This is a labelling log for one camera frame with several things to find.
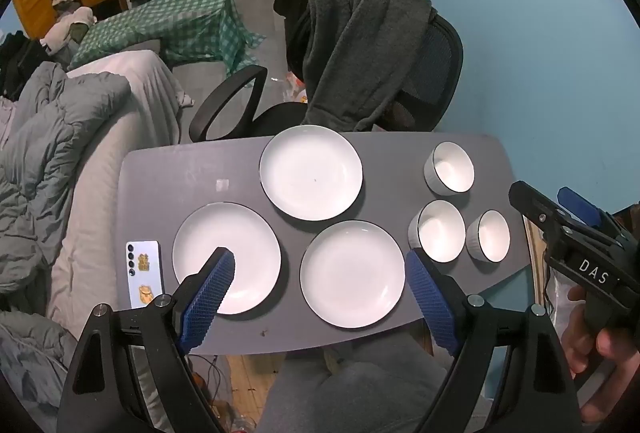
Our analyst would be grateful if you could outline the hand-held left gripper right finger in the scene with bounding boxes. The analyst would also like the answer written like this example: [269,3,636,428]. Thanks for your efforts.
[404,249,583,433]

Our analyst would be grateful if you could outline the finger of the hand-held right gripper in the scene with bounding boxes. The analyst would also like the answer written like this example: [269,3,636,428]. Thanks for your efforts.
[509,182,581,244]
[556,187,623,236]

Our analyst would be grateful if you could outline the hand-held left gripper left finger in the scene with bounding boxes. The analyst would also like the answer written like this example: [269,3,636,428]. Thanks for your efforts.
[56,247,236,433]

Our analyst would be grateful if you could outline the white bowl black rim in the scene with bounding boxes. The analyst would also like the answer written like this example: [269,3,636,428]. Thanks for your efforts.
[423,141,475,194]
[465,210,511,263]
[407,200,467,263]

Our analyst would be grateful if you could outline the white plate black rim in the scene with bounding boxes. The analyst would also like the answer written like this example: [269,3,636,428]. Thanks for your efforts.
[299,219,406,329]
[258,124,364,221]
[172,202,282,316]

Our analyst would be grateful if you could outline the person's right hand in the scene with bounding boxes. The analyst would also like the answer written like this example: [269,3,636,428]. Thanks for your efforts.
[560,285,640,378]

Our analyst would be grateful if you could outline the wooden board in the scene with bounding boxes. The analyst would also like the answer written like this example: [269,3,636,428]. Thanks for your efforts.
[524,218,551,314]

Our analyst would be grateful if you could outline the white smartphone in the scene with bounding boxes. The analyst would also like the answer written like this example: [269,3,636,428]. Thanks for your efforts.
[125,240,166,311]

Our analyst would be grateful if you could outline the person's legs in grey trousers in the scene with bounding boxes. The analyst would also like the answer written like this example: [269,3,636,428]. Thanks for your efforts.
[257,335,493,433]

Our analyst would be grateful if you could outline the black mesh office chair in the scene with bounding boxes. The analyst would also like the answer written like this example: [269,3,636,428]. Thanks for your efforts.
[189,10,464,144]

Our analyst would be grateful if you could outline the light grey bed sheet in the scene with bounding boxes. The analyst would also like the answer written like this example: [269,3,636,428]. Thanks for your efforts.
[47,49,195,329]

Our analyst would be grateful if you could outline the grey duvet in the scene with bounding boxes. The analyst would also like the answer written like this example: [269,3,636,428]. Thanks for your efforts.
[0,62,133,433]

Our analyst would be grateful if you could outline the orange plastic bag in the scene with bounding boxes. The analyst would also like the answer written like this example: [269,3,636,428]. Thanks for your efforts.
[285,73,308,106]

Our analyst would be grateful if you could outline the dark grey fleece garment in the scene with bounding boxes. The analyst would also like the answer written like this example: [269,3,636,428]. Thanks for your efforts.
[302,0,433,132]

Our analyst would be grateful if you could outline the green checked tablecloth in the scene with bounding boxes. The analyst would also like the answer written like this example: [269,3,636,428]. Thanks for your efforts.
[67,0,268,76]

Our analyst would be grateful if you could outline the black clothes pile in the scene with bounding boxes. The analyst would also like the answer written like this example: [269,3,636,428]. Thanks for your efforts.
[0,30,51,101]

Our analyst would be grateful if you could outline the pale clothes pile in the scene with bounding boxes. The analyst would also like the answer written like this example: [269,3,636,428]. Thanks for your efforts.
[40,6,98,59]

